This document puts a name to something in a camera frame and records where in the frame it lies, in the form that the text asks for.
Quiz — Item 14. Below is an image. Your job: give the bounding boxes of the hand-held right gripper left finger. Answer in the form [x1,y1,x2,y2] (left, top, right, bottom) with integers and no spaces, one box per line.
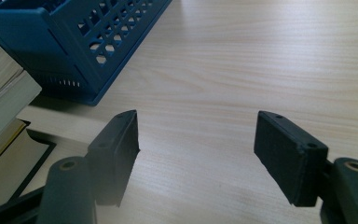
[87,109,141,208]

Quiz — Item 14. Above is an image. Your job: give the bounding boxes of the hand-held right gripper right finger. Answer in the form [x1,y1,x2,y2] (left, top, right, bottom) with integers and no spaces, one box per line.
[254,110,329,208]

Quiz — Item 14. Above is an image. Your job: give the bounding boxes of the black book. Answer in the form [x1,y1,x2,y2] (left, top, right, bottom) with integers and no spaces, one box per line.
[0,129,57,210]

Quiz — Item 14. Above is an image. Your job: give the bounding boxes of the yellow book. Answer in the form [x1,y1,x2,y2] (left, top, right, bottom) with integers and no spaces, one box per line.
[0,119,29,175]

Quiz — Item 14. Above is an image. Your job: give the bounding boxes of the blue plastic file rack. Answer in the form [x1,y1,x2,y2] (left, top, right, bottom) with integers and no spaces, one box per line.
[0,0,172,106]

